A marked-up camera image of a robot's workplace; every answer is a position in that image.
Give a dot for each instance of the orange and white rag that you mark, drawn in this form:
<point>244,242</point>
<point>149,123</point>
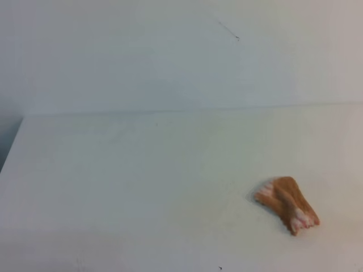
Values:
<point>283,196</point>

